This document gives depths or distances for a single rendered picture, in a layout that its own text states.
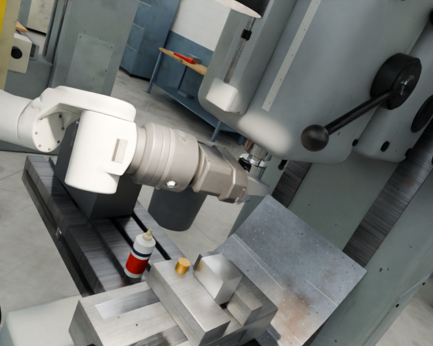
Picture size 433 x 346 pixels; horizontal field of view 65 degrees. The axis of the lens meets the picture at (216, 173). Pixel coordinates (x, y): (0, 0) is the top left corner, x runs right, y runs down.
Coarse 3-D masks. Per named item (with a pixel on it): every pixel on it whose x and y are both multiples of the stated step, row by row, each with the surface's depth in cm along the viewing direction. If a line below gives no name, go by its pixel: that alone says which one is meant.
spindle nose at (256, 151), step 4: (248, 140) 53; (248, 144) 53; (252, 144) 52; (244, 148) 53; (248, 148) 53; (252, 148) 52; (256, 148) 52; (260, 148) 52; (248, 152) 52; (252, 152) 52; (256, 152) 52; (260, 152) 52; (264, 152) 52; (256, 156) 52; (260, 156) 52; (264, 156) 52; (268, 156) 52; (272, 156) 53; (264, 160) 52; (268, 160) 53
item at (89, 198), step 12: (72, 132) 85; (60, 156) 89; (60, 168) 89; (60, 180) 89; (120, 180) 80; (72, 192) 85; (84, 192) 81; (120, 192) 82; (132, 192) 85; (84, 204) 81; (96, 204) 79; (108, 204) 81; (120, 204) 84; (132, 204) 87; (96, 216) 81; (108, 216) 84
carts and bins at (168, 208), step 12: (156, 192) 263; (168, 192) 254; (180, 192) 251; (192, 192) 252; (156, 204) 263; (168, 204) 256; (180, 204) 255; (192, 204) 259; (156, 216) 264; (168, 216) 260; (180, 216) 261; (192, 216) 269; (168, 228) 264; (180, 228) 268
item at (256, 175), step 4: (240, 164) 54; (244, 168) 53; (248, 172) 53; (252, 172) 53; (256, 172) 53; (252, 176) 53; (256, 176) 54; (260, 176) 54; (244, 196) 55; (248, 196) 55; (244, 200) 55; (248, 200) 56
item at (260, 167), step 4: (240, 156) 54; (244, 156) 54; (240, 160) 54; (244, 160) 53; (248, 160) 53; (244, 164) 53; (248, 164) 53; (252, 164) 53; (256, 164) 53; (260, 164) 54; (264, 164) 55; (248, 168) 53; (252, 168) 53; (256, 168) 53; (260, 168) 53; (264, 168) 54; (260, 172) 54
